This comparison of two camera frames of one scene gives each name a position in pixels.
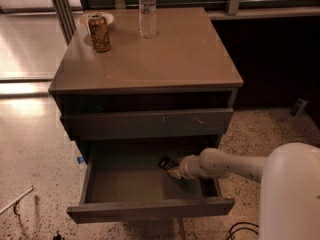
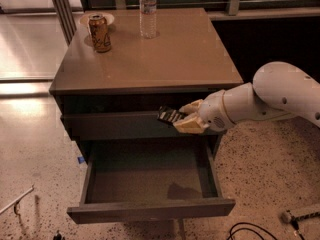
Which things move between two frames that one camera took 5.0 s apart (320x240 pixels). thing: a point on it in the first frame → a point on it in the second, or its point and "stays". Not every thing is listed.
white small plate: [84, 18] stays
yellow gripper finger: [176, 173] → [190, 125]
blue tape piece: [80, 159] stays
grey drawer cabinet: [137, 90] stays
